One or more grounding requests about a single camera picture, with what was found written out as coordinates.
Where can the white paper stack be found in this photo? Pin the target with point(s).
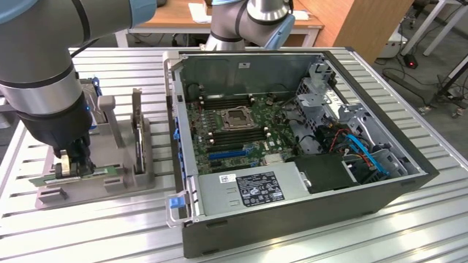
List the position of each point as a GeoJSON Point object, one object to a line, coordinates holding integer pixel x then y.
{"type": "Point", "coordinates": [199, 13]}

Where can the perforated metal drive cage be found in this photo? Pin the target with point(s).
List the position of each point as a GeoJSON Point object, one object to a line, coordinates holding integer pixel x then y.
{"type": "Point", "coordinates": [311, 104]}

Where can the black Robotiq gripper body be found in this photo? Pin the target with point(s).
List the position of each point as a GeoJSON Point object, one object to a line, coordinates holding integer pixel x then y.
{"type": "Point", "coordinates": [55, 128]}

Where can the white paper sheet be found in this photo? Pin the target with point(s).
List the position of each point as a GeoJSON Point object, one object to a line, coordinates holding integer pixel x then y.
{"type": "Point", "coordinates": [303, 16]}

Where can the hard disk blue caddy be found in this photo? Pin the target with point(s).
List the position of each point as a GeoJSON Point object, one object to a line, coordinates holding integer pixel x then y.
{"type": "Point", "coordinates": [87, 86]}

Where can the black power brick red light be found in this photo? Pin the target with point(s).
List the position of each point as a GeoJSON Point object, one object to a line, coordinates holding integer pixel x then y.
{"type": "Point", "coordinates": [410, 61]}

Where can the black wheeled stand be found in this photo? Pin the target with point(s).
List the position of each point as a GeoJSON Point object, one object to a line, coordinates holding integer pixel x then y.
{"type": "Point", "coordinates": [449, 87]}

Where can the black plastic fan shroud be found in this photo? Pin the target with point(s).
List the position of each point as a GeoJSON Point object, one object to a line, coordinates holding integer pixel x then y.
{"type": "Point", "coordinates": [323, 172]}

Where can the black expansion slot blue clip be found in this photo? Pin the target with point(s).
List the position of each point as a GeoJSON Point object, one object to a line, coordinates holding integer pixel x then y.
{"type": "Point", "coordinates": [243, 165]}

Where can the graphics card metal bracket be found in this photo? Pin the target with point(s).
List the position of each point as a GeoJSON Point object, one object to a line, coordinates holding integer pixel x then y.
{"type": "Point", "coordinates": [138, 131]}

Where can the wooden cabinet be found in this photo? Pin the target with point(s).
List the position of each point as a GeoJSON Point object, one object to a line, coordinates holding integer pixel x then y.
{"type": "Point", "coordinates": [366, 24]}

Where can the white table frame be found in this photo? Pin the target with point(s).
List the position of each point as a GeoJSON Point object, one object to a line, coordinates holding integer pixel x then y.
{"type": "Point", "coordinates": [445, 26]}

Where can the short black expansion slot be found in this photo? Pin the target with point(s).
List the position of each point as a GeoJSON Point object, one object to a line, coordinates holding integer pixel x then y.
{"type": "Point", "coordinates": [217, 164]}

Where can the grey power supply unit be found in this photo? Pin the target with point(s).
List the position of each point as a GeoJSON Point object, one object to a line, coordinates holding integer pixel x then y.
{"type": "Point", "coordinates": [219, 197]}

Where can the green RAM stick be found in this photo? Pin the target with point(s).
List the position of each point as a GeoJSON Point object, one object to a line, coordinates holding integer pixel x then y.
{"type": "Point", "coordinates": [47, 181]}

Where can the wooden desk white frame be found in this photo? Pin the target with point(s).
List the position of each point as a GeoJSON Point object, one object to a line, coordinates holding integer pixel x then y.
{"type": "Point", "coordinates": [175, 16]}

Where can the metal CPU socket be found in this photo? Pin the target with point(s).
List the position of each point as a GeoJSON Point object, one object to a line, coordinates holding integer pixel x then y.
{"type": "Point", "coordinates": [237, 118]}

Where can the blue case release latch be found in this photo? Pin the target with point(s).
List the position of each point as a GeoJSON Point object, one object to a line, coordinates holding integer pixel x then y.
{"type": "Point", "coordinates": [175, 203]}

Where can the silver chipset heatsink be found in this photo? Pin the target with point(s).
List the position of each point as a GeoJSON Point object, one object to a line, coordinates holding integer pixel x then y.
{"type": "Point", "coordinates": [274, 159]}

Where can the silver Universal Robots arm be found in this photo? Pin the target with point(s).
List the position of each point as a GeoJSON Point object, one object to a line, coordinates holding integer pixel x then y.
{"type": "Point", "coordinates": [45, 54]}

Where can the grey parts rack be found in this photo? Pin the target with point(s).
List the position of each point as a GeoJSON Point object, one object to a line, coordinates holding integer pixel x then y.
{"type": "Point", "coordinates": [110, 153]}

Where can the blue card retainer clip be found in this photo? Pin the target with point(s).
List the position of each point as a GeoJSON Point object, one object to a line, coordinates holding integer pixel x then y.
{"type": "Point", "coordinates": [181, 161]}
{"type": "Point", "coordinates": [175, 134]}

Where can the dark round desk object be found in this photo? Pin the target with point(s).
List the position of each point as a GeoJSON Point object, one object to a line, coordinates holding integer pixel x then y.
{"type": "Point", "coordinates": [163, 2]}

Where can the grey metal disk bay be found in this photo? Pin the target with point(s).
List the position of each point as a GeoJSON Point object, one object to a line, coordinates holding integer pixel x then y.
{"type": "Point", "coordinates": [391, 161]}

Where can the white device box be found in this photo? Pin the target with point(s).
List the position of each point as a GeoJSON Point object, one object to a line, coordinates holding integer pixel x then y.
{"type": "Point", "coordinates": [393, 45]}

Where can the long black expansion slot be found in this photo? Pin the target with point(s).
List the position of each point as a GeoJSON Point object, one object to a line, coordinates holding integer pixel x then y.
{"type": "Point", "coordinates": [225, 148]}

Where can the black open PC case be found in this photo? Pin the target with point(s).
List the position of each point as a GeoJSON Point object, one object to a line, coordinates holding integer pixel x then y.
{"type": "Point", "coordinates": [293, 233]}

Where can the green motherboard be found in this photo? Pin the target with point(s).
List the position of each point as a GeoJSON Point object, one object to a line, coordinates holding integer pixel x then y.
{"type": "Point", "coordinates": [278, 123]}

